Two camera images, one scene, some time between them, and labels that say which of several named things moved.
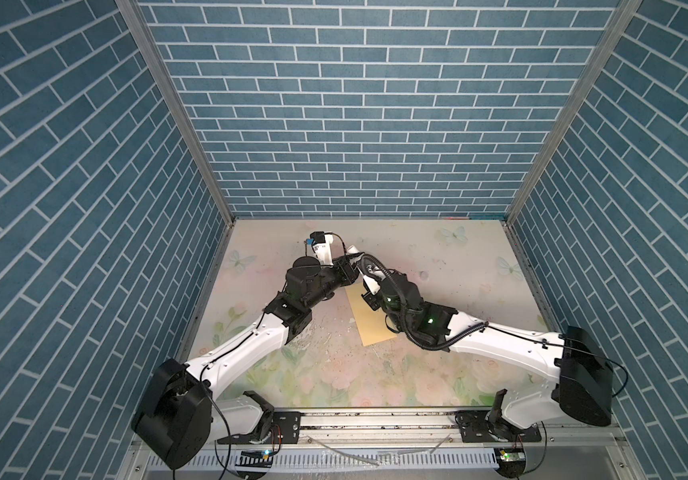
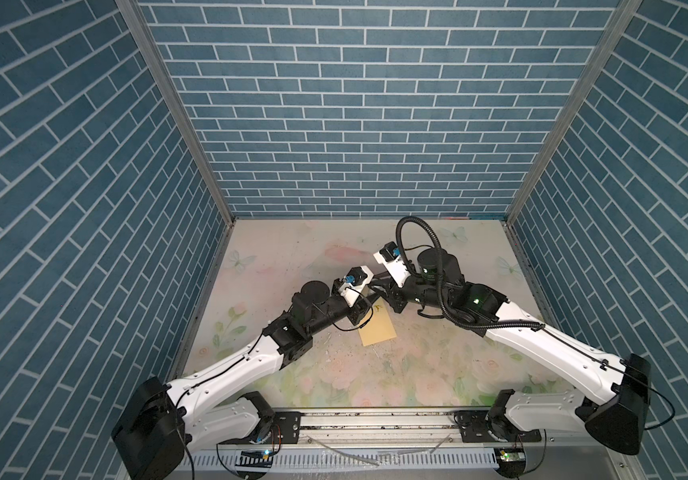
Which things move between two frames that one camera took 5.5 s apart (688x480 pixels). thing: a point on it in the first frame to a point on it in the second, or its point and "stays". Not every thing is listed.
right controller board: (512, 456) stays
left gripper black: (345, 273) to (359, 313)
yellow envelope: (370, 323) stays
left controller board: (254, 460) stays
